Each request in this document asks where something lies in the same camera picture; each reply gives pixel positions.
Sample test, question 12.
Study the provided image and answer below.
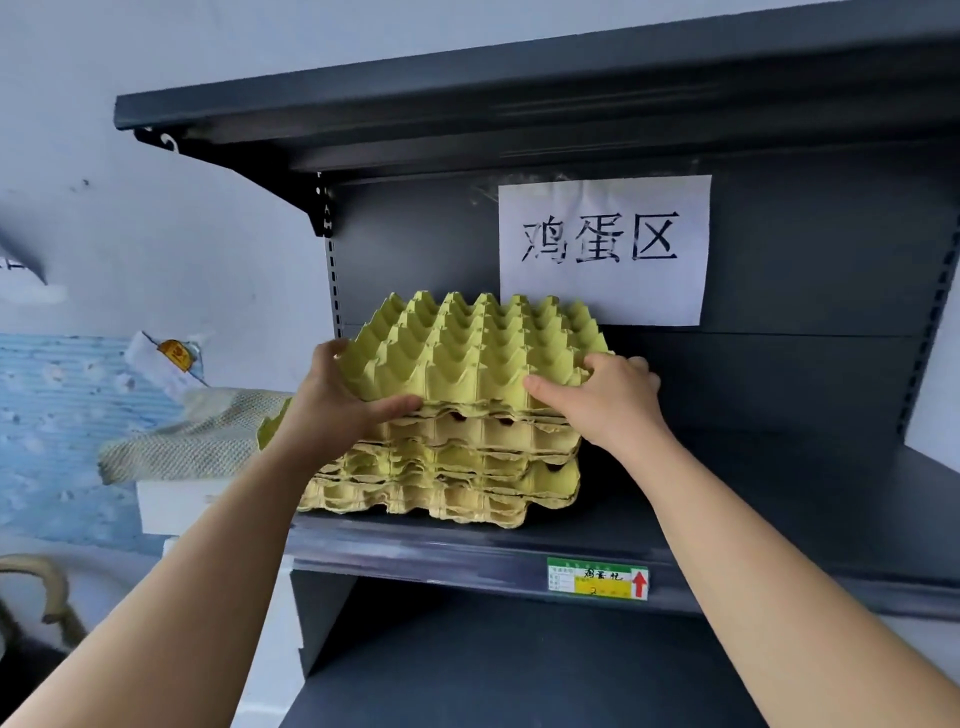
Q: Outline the tan curved handle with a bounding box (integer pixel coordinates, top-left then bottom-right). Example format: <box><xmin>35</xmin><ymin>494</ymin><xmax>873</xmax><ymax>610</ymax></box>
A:
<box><xmin>0</xmin><ymin>555</ymin><xmax>88</xmax><ymax>651</ymax></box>

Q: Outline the dark metal shelf bracket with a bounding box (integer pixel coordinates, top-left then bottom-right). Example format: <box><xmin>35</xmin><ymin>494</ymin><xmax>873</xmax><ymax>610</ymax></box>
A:
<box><xmin>133</xmin><ymin>126</ymin><xmax>337</xmax><ymax>240</ymax></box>

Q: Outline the blue patterned sheet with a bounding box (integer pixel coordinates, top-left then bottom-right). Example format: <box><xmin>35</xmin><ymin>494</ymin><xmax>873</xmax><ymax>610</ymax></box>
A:
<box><xmin>0</xmin><ymin>333</ymin><xmax>198</xmax><ymax>558</ymax></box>

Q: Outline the stack of yellow egg cartons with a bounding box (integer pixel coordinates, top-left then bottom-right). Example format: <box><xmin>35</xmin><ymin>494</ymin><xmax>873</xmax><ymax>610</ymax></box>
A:
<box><xmin>257</xmin><ymin>396</ymin><xmax>585</xmax><ymax>531</ymax></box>

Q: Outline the white paper sign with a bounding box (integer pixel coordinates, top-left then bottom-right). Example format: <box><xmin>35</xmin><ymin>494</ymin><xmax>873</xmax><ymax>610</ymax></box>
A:
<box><xmin>498</xmin><ymin>174</ymin><xmax>713</xmax><ymax>328</ymax></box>

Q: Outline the person's left forearm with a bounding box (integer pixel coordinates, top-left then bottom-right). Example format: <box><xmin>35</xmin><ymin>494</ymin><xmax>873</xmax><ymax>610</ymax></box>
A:
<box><xmin>0</xmin><ymin>441</ymin><xmax>363</xmax><ymax>728</ymax></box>

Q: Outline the yellow pulp egg tray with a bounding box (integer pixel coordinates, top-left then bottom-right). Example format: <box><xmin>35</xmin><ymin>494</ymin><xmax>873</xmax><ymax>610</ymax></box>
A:
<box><xmin>336</xmin><ymin>291</ymin><xmax>615</xmax><ymax>411</ymax></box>

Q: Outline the white packet with yellow label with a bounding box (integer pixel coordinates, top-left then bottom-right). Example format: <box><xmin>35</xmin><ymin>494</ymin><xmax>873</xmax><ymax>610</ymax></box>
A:
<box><xmin>123</xmin><ymin>330</ymin><xmax>208</xmax><ymax>403</ymax></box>

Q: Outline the white box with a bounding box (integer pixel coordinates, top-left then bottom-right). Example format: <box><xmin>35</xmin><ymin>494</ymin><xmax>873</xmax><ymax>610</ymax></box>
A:
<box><xmin>136</xmin><ymin>478</ymin><xmax>235</xmax><ymax>538</ymax></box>

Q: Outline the person's left hand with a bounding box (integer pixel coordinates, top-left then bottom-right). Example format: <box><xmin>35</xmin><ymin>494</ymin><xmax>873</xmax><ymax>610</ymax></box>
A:
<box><xmin>271</xmin><ymin>339</ymin><xmax>425</xmax><ymax>475</ymax></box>

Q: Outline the green yellow shelf price label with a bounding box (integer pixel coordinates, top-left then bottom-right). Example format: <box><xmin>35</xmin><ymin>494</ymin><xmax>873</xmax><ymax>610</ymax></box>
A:
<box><xmin>546</xmin><ymin>557</ymin><xmax>650</xmax><ymax>602</ymax></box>

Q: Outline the person's right forearm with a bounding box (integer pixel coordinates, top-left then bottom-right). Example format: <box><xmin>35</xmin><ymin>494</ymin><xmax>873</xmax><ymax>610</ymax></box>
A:
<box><xmin>616</xmin><ymin>430</ymin><xmax>960</xmax><ymax>728</ymax></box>

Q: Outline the beige woven cloth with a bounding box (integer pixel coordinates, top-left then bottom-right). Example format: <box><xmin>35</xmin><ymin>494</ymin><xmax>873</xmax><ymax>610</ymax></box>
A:
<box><xmin>97</xmin><ymin>387</ymin><xmax>298</xmax><ymax>486</ymax></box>

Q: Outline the dark grey metal shelf unit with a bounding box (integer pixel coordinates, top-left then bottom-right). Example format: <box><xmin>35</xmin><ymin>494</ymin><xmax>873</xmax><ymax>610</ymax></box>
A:
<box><xmin>114</xmin><ymin>0</ymin><xmax>960</xmax><ymax>728</ymax></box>

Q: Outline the person's right hand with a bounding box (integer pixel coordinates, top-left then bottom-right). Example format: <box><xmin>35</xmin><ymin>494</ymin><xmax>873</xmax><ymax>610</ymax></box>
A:
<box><xmin>522</xmin><ymin>352</ymin><xmax>673</xmax><ymax>459</ymax></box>

